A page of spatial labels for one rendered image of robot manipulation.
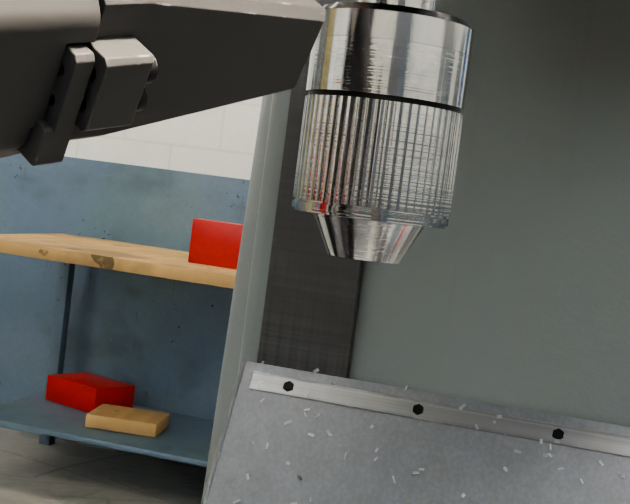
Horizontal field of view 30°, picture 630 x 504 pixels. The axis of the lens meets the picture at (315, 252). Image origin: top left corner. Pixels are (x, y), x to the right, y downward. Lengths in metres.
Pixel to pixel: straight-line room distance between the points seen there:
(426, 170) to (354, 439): 0.41
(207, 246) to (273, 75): 4.02
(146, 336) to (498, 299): 4.31
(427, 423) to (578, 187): 0.17
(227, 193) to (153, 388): 0.87
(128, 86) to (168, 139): 4.75
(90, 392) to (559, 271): 4.02
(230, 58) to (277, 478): 0.52
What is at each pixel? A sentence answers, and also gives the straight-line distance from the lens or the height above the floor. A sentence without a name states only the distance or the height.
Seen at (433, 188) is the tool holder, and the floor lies 1.22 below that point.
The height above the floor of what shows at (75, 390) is 0.30.
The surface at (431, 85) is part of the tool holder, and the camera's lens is 0.33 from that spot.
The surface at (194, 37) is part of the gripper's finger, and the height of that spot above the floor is 1.24.
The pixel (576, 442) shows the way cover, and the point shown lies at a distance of 0.71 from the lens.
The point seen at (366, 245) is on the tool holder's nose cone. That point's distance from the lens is 0.34.
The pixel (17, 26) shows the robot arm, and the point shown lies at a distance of 0.19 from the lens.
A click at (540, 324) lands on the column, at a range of 0.72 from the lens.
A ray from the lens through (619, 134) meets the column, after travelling 0.72.
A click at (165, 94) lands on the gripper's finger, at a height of 1.23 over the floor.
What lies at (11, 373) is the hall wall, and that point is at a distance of 5.31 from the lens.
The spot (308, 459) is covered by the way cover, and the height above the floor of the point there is 1.05.
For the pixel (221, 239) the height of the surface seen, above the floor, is 0.98.
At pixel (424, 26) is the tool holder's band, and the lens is 0.33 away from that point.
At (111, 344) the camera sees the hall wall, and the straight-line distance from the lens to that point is 5.07.
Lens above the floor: 1.22
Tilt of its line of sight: 3 degrees down
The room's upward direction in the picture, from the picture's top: 7 degrees clockwise
